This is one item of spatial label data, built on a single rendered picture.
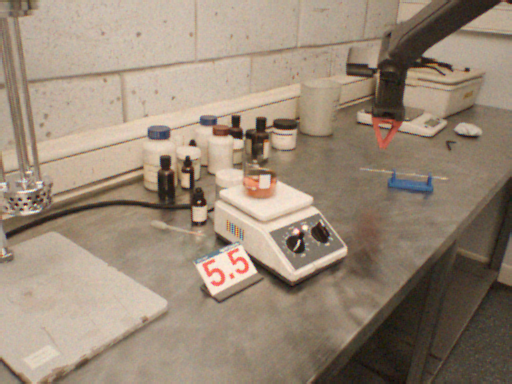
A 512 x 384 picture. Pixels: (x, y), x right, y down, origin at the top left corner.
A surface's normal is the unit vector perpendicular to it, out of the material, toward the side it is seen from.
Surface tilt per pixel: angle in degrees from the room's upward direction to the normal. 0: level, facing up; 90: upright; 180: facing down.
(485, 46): 90
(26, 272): 0
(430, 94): 93
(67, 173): 90
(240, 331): 0
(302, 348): 0
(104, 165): 90
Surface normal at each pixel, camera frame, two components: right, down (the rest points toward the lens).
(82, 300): 0.05, -0.91
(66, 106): 0.78, 0.29
